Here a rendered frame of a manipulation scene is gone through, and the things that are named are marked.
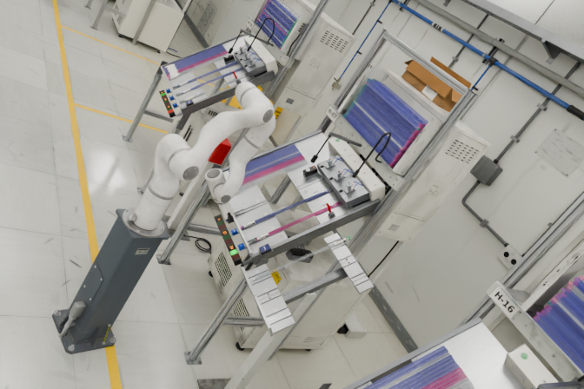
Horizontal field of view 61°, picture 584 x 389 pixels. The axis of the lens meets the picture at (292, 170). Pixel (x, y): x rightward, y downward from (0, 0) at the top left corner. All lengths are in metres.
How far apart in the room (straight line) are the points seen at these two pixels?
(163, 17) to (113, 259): 4.80
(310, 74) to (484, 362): 2.39
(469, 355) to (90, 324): 1.65
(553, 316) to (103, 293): 1.81
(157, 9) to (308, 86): 3.33
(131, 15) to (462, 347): 5.58
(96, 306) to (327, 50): 2.33
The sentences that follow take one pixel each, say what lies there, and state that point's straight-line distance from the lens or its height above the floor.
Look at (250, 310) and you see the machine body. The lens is 2.92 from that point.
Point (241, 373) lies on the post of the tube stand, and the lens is 2.62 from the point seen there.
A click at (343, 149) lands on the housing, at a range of 2.75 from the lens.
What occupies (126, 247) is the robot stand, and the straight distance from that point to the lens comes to 2.22.
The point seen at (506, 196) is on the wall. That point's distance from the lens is 3.86.
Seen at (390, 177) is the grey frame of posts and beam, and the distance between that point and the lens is 2.51.
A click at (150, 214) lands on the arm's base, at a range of 2.17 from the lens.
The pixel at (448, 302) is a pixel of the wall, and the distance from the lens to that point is 3.99.
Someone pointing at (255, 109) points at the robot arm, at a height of 1.39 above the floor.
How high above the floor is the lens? 1.97
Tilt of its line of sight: 20 degrees down
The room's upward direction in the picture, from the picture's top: 34 degrees clockwise
